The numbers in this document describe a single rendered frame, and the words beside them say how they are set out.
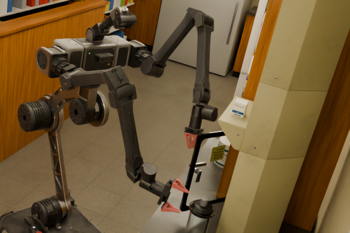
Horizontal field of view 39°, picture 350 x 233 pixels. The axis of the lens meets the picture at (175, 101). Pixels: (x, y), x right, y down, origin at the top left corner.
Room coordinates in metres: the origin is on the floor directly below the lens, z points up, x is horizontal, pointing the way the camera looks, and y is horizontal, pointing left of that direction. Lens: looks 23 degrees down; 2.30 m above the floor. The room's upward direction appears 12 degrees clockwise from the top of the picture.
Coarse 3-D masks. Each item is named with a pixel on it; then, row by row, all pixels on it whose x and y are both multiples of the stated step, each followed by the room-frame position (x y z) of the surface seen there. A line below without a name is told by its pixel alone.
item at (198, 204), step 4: (196, 200) 1.72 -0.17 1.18; (200, 200) 1.73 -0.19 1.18; (204, 200) 1.69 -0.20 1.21; (192, 204) 1.70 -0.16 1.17; (196, 204) 1.69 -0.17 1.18; (200, 204) 1.70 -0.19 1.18; (204, 204) 1.69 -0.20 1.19; (208, 204) 1.71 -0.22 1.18; (196, 208) 1.67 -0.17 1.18; (200, 208) 1.67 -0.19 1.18; (204, 208) 1.68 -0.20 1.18; (208, 208) 1.68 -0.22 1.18; (212, 208) 1.70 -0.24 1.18; (200, 212) 1.66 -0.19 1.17; (204, 212) 1.66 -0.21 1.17; (208, 212) 1.67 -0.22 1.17
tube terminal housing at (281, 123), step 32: (256, 96) 1.78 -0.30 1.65; (288, 96) 1.76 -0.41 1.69; (320, 96) 1.84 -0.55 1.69; (256, 128) 1.77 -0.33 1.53; (288, 128) 1.78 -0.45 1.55; (256, 160) 1.76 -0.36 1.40; (288, 160) 1.81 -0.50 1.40; (256, 192) 1.75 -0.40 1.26; (288, 192) 1.84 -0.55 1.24; (224, 224) 1.77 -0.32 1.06; (256, 224) 1.78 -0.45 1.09
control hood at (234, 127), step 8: (232, 104) 2.01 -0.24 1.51; (248, 104) 2.05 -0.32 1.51; (224, 112) 1.90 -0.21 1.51; (248, 112) 1.95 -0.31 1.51; (224, 120) 1.82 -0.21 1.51; (232, 120) 1.83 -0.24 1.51; (240, 120) 1.85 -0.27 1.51; (224, 128) 1.80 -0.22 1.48; (232, 128) 1.79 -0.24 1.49; (240, 128) 1.79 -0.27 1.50; (232, 136) 1.79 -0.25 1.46; (240, 136) 1.78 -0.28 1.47; (232, 144) 1.79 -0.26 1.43; (240, 144) 1.78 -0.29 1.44
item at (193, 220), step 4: (192, 208) 1.68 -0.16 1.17; (196, 212) 1.66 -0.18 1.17; (212, 212) 1.68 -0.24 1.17; (192, 216) 1.67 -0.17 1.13; (196, 216) 1.66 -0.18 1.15; (188, 220) 1.69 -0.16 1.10; (192, 220) 1.67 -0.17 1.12; (196, 220) 1.66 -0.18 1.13; (200, 220) 1.66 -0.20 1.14; (204, 220) 1.66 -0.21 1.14; (208, 220) 1.67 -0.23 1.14; (188, 224) 1.68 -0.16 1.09; (192, 224) 1.66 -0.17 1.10; (196, 224) 1.66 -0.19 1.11; (200, 224) 1.66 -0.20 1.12; (204, 224) 1.66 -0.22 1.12; (208, 224) 1.67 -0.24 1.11; (188, 228) 1.67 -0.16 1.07; (192, 228) 1.66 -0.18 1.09; (196, 228) 1.66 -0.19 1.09; (200, 228) 1.66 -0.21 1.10; (204, 228) 1.66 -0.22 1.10; (208, 228) 1.69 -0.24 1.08; (184, 232) 1.70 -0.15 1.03; (188, 232) 1.67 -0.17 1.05; (192, 232) 1.66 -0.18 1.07; (196, 232) 1.66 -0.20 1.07; (200, 232) 1.66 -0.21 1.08; (204, 232) 1.67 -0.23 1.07
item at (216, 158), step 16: (208, 144) 1.93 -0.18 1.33; (224, 144) 1.99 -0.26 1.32; (192, 160) 1.89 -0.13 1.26; (208, 160) 1.95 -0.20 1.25; (224, 160) 2.01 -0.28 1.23; (208, 176) 1.96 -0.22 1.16; (224, 176) 2.03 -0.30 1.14; (192, 192) 1.92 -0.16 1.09; (208, 192) 1.98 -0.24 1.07; (224, 192) 2.05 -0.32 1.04
